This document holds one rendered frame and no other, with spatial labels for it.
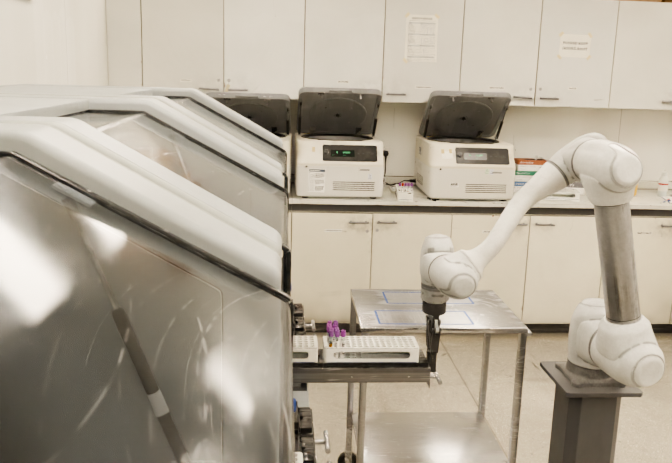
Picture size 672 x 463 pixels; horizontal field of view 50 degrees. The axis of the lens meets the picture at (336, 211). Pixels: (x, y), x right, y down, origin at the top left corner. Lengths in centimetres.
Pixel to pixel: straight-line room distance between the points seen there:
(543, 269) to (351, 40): 195
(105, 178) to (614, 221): 160
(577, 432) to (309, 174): 248
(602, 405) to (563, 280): 243
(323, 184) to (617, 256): 256
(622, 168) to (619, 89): 309
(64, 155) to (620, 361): 179
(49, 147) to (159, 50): 380
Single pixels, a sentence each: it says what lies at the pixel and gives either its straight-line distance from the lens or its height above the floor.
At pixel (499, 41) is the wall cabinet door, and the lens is 491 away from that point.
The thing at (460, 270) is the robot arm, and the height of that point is 116.
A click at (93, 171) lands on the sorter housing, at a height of 157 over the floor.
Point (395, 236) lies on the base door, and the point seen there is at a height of 67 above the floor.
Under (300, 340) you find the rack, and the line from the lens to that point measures 229.
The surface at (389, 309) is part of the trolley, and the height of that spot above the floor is 82.
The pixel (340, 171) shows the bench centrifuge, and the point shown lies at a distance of 448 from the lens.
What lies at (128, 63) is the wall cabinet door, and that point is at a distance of 480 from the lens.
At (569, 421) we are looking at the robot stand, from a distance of 263.
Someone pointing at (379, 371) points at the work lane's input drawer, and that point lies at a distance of 227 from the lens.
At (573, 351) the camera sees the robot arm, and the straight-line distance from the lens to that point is 257.
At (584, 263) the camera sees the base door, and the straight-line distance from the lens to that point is 499.
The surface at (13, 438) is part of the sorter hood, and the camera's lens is 48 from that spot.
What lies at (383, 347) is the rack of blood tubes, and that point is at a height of 87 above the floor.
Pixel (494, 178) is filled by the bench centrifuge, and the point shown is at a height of 105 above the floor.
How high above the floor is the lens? 171
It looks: 11 degrees down
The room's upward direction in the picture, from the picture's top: 2 degrees clockwise
